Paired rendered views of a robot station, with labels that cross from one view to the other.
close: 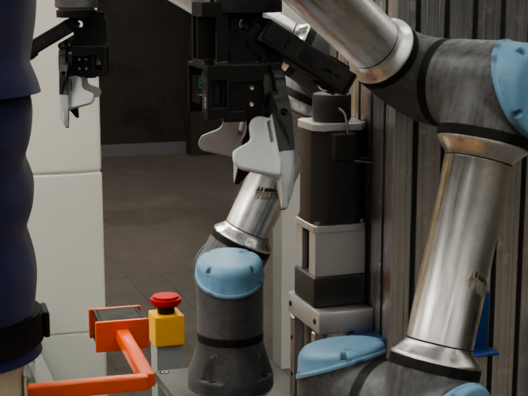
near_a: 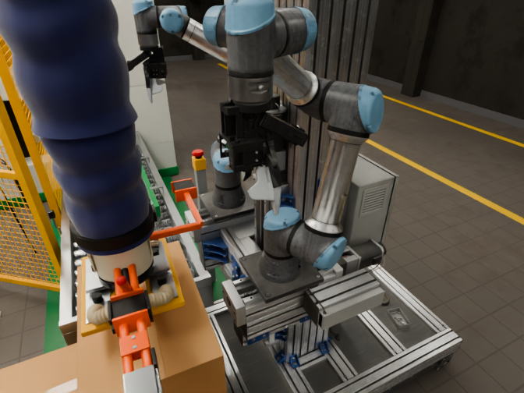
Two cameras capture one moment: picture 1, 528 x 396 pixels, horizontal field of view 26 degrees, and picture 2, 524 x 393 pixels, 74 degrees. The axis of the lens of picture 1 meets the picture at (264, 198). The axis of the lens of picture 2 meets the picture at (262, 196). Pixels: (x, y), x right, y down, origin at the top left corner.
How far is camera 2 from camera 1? 0.57 m
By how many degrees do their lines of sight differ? 21
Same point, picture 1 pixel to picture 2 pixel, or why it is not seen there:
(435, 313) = (326, 210)
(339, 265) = not seen: hidden behind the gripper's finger
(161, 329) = (197, 164)
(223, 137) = not seen: hidden behind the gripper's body
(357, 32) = (294, 85)
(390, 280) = (297, 176)
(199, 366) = (217, 196)
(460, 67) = (341, 100)
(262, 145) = (263, 184)
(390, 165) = not seen: hidden behind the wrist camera
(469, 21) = (336, 63)
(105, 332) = (179, 194)
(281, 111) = (274, 166)
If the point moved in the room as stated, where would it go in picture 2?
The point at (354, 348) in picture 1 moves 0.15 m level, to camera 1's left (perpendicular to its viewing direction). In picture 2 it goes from (288, 218) to (240, 221)
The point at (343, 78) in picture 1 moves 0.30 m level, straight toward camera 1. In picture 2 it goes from (303, 139) to (342, 239)
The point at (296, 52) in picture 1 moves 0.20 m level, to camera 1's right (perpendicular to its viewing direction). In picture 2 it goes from (280, 129) to (387, 125)
